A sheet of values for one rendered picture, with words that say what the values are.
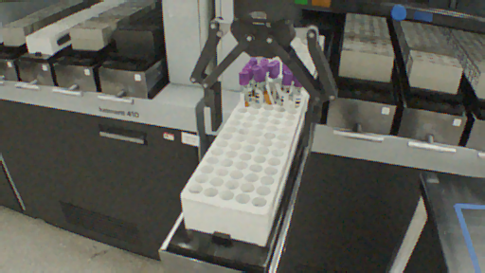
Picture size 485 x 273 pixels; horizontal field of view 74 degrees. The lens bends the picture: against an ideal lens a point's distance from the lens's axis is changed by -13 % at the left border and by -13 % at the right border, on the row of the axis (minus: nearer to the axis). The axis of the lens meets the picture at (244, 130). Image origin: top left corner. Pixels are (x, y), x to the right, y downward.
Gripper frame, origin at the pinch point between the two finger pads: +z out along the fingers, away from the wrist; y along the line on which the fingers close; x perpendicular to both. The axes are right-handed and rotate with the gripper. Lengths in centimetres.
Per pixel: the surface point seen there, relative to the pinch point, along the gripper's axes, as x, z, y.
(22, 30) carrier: 31, -1, -81
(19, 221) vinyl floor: 24, 86, -117
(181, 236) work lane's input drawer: -19.0, 4.0, -4.6
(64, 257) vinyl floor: 16, 86, -82
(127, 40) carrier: 31, 1, -42
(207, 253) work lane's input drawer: -20.4, 4.0, -0.8
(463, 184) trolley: -0.7, 3.9, 30.8
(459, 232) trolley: -10.7, 3.8, 28.4
